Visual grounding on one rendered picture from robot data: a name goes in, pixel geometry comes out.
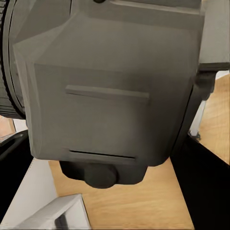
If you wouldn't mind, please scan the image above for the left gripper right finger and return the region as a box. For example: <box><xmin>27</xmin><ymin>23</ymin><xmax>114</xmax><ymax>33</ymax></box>
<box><xmin>170</xmin><ymin>134</ymin><xmax>230</xmax><ymax>230</ymax></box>

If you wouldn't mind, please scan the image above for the digital camera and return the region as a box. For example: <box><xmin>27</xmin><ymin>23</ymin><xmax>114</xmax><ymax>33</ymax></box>
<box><xmin>0</xmin><ymin>0</ymin><xmax>207</xmax><ymax>189</ymax></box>

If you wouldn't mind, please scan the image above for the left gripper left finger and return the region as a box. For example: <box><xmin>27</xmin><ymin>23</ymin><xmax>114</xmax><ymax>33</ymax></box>
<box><xmin>0</xmin><ymin>130</ymin><xmax>34</xmax><ymax>224</ymax></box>

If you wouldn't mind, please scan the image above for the camera tripod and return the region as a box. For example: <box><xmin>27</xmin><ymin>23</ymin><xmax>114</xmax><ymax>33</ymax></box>
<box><xmin>188</xmin><ymin>0</ymin><xmax>230</xmax><ymax>140</ymax></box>

